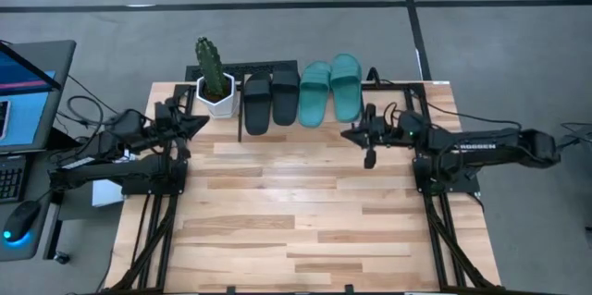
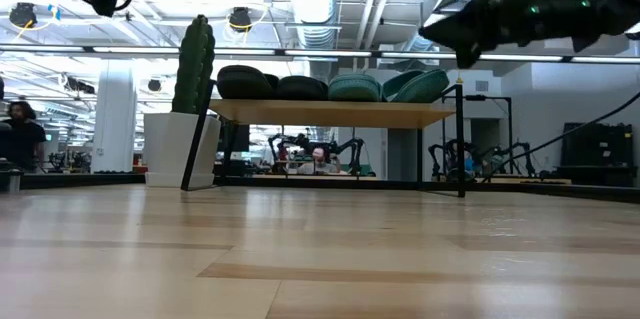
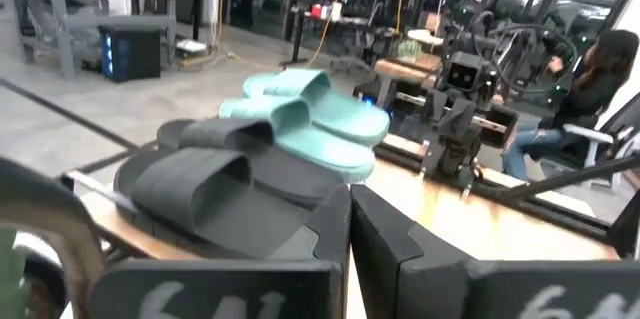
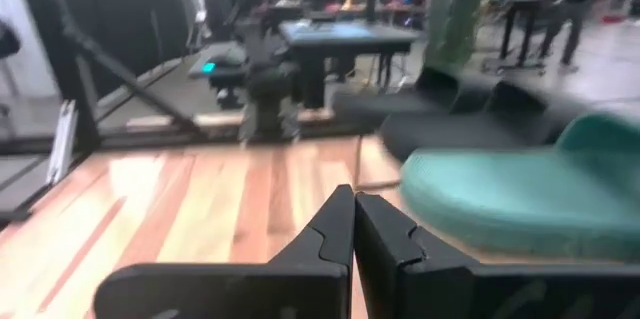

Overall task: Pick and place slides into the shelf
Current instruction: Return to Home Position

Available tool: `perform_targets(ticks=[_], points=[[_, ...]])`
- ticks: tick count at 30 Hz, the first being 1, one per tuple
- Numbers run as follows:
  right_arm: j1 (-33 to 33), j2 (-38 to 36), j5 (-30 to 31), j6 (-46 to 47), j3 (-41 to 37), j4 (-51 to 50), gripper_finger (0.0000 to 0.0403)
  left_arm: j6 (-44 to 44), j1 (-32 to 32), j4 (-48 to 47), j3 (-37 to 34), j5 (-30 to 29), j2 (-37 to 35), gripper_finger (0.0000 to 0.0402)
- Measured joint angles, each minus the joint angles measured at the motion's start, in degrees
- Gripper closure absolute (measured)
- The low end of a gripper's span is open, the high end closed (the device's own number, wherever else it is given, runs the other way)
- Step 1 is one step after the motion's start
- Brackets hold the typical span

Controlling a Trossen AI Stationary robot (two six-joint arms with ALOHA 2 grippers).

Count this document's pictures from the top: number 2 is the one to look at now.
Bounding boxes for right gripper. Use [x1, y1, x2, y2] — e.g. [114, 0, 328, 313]
[418, 0, 556, 69]

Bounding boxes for teal rubber slide sandal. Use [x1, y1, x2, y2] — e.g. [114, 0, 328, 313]
[381, 68, 451, 105]
[327, 73, 383, 103]

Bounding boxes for black rubber slide sandal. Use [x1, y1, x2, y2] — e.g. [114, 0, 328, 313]
[273, 75, 330, 102]
[216, 64, 275, 101]

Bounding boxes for wooden shelf with black legs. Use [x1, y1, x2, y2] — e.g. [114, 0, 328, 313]
[180, 78, 467, 199]

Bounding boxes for green cactus plant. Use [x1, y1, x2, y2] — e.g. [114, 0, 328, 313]
[171, 13, 217, 115]

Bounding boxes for black background robot arms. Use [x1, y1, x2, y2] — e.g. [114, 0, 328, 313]
[428, 139, 532, 181]
[268, 132, 366, 176]

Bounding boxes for long ceiling light strip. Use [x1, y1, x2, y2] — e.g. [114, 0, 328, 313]
[0, 44, 640, 64]

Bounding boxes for white building column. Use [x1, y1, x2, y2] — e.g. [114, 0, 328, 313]
[92, 61, 137, 174]

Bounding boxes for black cabinet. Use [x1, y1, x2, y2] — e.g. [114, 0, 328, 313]
[559, 122, 635, 188]

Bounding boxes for white hexagonal plant pot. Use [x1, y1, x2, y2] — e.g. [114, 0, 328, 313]
[143, 111, 222, 189]

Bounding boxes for black background monitor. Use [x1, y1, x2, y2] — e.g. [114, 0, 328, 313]
[215, 123, 251, 176]

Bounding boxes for person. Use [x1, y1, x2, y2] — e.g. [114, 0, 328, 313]
[0, 101, 48, 173]
[297, 147, 342, 176]

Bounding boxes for black metal stand frame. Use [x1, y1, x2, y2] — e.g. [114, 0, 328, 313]
[464, 93, 513, 175]

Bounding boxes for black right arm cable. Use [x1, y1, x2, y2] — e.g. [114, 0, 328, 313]
[482, 89, 640, 183]

